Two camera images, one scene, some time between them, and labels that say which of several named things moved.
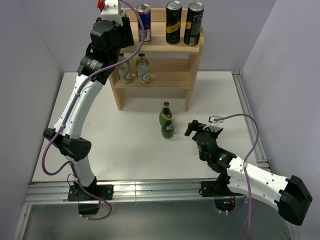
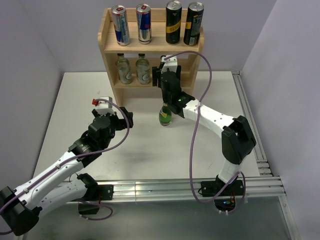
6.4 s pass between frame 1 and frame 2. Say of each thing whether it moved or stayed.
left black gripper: moved
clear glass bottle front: stayed
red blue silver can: stayed
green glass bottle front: moved
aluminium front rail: stayed
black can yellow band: stayed
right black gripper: moved
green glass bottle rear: stayed
